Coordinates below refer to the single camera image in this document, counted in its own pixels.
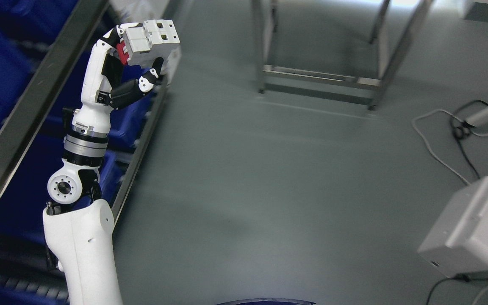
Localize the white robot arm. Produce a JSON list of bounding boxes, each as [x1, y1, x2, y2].
[[42, 22, 164, 305]]

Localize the blue storage bin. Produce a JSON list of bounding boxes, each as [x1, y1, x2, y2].
[[0, 0, 155, 246]]

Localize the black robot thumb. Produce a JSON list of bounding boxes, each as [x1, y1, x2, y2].
[[98, 57, 164, 110]]

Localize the stainless steel table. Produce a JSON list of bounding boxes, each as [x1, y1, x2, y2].
[[250, 0, 433, 110]]

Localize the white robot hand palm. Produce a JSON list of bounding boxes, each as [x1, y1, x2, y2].
[[80, 28, 124, 111]]

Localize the grey equipment box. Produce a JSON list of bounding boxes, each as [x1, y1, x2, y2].
[[418, 176, 488, 278]]

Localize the white cable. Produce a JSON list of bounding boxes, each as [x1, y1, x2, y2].
[[411, 109, 488, 186]]

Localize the white circuit breaker red switches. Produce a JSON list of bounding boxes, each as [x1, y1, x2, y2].
[[116, 19, 180, 68]]

